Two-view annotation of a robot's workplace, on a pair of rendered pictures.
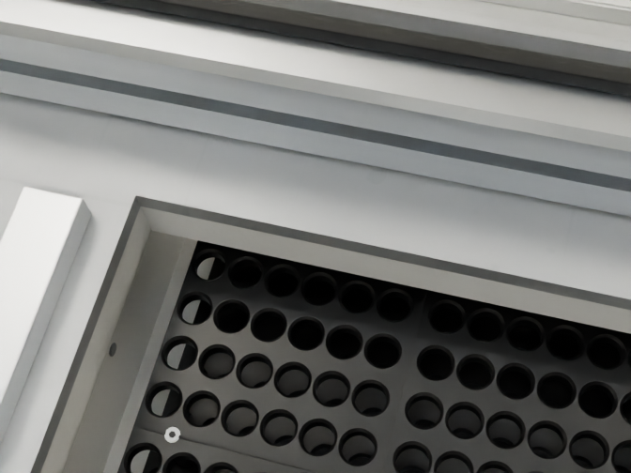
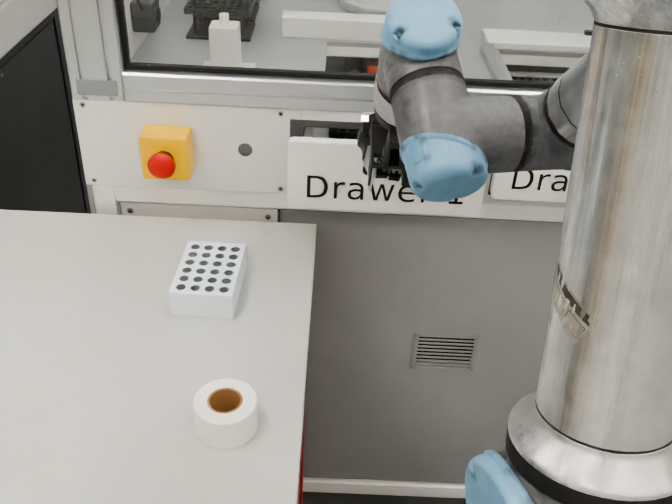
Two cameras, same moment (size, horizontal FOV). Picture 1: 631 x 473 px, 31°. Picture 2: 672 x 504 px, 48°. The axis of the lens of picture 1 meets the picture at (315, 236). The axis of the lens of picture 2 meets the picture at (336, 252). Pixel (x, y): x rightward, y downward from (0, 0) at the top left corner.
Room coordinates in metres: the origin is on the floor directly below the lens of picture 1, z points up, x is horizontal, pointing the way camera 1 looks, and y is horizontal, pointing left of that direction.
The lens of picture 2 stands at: (1.13, -0.56, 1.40)
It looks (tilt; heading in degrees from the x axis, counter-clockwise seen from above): 34 degrees down; 155
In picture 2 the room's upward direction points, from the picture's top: 3 degrees clockwise
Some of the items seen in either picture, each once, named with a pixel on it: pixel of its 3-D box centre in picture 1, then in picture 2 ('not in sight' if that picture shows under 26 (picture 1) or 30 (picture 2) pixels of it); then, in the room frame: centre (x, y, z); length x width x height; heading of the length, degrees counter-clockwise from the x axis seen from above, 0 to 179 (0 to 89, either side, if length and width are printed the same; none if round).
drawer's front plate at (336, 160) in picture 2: not in sight; (386, 177); (0.28, -0.09, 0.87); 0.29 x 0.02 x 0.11; 66
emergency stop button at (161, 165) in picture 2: not in sight; (162, 163); (0.14, -0.39, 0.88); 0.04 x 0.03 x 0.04; 66
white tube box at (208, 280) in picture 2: not in sight; (209, 278); (0.31, -0.37, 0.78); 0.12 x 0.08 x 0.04; 154
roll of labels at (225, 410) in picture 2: not in sight; (225, 413); (0.56, -0.42, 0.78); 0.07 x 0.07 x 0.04
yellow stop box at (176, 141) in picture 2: not in sight; (166, 153); (0.11, -0.37, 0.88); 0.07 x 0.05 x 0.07; 66
